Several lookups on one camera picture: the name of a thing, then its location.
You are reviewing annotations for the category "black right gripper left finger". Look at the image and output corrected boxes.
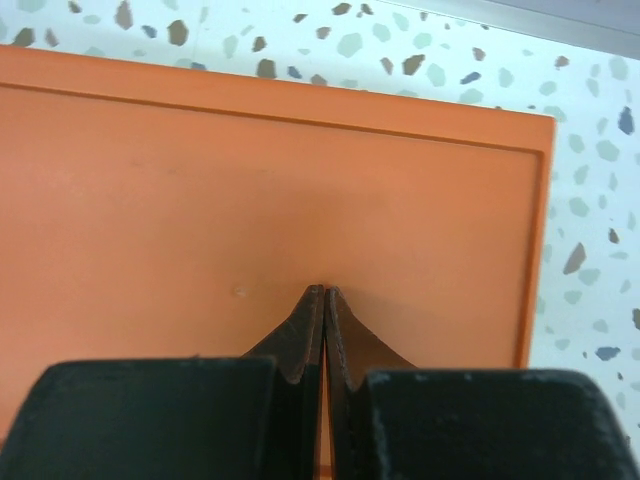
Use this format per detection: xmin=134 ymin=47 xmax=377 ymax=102
xmin=1 ymin=285 xmax=324 ymax=479

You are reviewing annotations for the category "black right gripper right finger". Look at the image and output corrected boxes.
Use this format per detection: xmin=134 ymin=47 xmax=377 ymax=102
xmin=324 ymin=288 xmax=639 ymax=479

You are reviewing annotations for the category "orange drawer cabinet box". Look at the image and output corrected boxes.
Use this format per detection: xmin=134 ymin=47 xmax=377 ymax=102
xmin=1 ymin=46 xmax=556 ymax=450

